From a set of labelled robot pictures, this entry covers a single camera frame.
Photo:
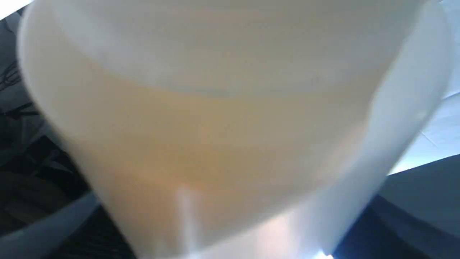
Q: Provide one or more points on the translucent squeeze bottle amber liquid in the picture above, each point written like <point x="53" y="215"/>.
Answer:
<point x="222" y="126"/>

